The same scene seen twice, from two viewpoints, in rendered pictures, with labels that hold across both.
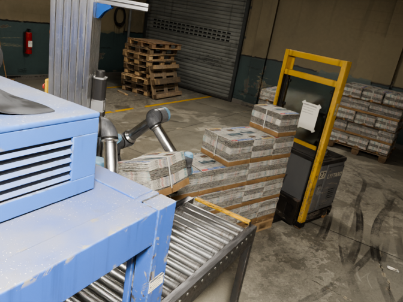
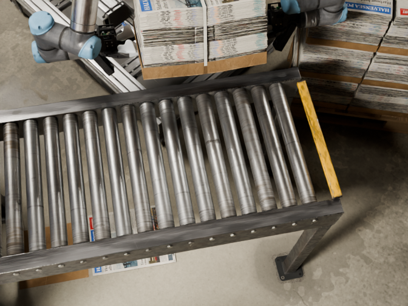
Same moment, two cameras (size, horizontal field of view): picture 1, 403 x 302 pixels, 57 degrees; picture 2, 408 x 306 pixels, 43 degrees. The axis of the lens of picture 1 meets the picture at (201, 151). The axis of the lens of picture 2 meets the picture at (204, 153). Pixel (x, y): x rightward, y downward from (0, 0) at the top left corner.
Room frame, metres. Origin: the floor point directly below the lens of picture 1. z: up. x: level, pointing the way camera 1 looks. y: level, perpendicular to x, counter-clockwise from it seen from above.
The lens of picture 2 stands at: (1.42, -0.55, 2.32)
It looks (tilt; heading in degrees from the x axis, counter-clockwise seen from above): 64 degrees down; 47
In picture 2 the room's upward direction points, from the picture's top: 3 degrees clockwise
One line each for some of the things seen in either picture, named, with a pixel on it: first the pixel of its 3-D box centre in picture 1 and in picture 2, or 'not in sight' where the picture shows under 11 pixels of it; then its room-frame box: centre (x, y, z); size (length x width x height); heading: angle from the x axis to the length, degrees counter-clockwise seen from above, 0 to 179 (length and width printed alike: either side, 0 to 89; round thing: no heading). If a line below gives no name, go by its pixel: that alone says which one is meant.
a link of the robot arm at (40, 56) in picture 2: not in sight; (50, 50); (1.73, 0.55, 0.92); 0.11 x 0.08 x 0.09; 150
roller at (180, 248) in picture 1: (173, 246); (156, 164); (1.78, 0.06, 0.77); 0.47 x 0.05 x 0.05; 61
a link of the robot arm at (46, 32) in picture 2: not in sight; (48, 32); (1.74, 0.53, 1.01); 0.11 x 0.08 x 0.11; 118
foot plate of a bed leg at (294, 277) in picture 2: not in sight; (289, 267); (2.11, -0.41, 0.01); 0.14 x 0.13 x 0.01; 61
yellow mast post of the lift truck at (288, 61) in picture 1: (273, 127); not in sight; (4.16, -0.77, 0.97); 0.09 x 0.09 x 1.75; 42
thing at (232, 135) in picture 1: (229, 134); not in sight; (3.23, -0.23, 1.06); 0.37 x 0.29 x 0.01; 43
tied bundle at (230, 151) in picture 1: (226, 146); not in sight; (3.23, -0.22, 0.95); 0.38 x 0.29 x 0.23; 43
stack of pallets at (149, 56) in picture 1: (150, 66); not in sight; (9.72, 1.68, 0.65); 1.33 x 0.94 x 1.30; 155
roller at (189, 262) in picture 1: (166, 251); (136, 167); (1.72, 0.09, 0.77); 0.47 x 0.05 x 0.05; 61
